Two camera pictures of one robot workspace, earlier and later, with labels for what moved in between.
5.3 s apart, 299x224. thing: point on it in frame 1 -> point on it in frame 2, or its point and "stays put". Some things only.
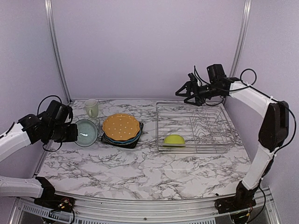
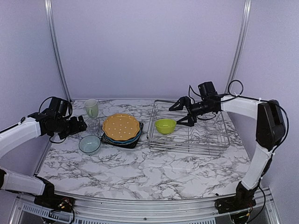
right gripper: [198, 101] -> [192, 119]
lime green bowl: [174, 140] -> [165, 126]
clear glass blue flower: [96, 121] stays put
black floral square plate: [131, 145] stays put
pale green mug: [91, 107] stays put
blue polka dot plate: [125, 141] stays put
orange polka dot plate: [120, 126] stays put
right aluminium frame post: [241, 39] stays put
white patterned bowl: [87, 132] -> [89, 144]
